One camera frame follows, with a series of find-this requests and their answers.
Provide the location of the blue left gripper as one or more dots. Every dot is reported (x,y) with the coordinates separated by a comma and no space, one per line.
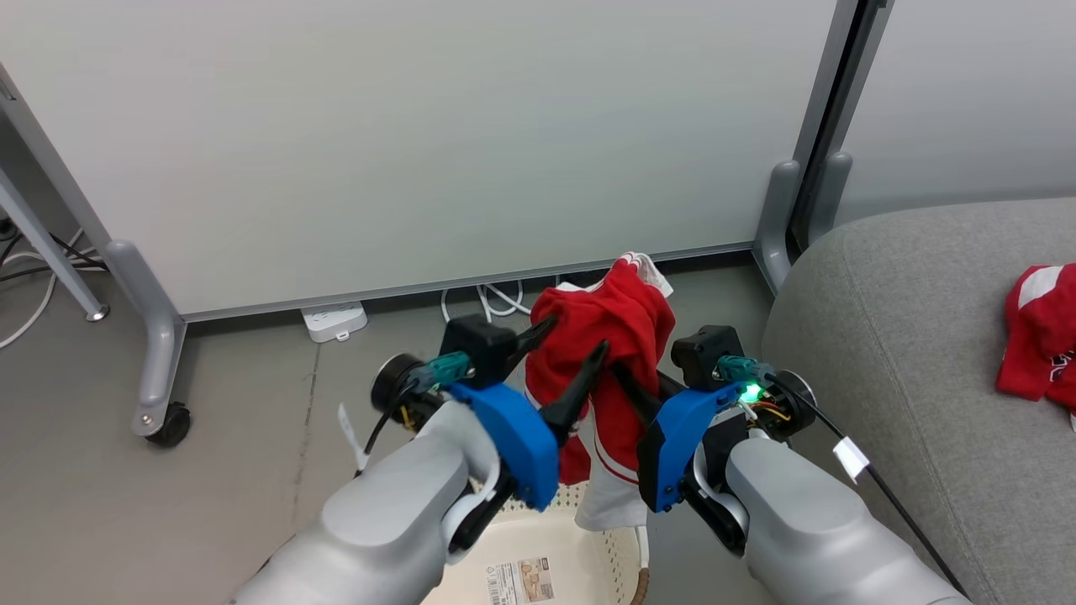
(513,441)

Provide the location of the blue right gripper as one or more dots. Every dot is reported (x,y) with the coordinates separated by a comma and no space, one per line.
(672,445)

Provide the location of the red garment with white trim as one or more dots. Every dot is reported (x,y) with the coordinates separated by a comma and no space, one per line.
(622,328)

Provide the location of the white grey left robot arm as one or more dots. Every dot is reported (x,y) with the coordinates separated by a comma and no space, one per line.
(395,521)

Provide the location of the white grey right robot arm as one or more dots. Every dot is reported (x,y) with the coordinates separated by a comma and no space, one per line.
(807,521)

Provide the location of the grey fabric sofa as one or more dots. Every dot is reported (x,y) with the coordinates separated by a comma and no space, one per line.
(908,336)

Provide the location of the beige perforated laundry basket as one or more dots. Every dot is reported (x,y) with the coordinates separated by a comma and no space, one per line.
(580,563)

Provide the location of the paper label sticker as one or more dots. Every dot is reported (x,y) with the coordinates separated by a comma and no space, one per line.
(519,581)

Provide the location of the white power strip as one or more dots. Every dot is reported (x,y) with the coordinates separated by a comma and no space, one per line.
(334,321)

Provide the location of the large white partition panel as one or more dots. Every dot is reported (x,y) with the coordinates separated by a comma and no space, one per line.
(420,151)

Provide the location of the black caster wheel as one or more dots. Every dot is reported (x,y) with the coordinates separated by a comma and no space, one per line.
(172,424)

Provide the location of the red garment with dark print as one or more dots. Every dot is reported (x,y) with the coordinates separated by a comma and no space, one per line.
(1038,336)

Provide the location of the grey metal table leg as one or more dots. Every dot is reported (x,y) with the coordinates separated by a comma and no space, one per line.
(50,252)

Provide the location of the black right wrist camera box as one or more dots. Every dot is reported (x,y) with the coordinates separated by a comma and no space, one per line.
(704,353)

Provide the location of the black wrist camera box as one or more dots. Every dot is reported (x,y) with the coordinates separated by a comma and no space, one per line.
(704,353)
(475,344)

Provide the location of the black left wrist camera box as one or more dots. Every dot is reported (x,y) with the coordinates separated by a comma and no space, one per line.
(475,344)

